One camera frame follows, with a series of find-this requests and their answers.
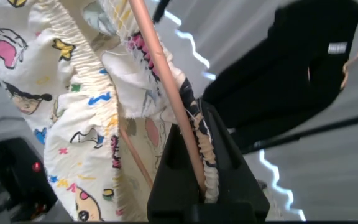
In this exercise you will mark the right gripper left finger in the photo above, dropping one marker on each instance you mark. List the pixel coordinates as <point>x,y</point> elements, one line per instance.
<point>172,186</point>

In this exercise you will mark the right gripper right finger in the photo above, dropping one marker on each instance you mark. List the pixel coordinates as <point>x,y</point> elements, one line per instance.
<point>238,193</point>

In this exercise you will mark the black t-shirt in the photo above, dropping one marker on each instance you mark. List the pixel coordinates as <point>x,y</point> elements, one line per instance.
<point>275,77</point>

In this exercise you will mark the cream printed garment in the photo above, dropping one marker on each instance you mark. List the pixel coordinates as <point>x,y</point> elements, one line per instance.
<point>79,109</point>

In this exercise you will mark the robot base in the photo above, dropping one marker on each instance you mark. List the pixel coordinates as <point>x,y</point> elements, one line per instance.
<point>11,174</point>

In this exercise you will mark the white curtain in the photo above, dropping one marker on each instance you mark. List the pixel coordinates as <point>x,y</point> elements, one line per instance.
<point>337,180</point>

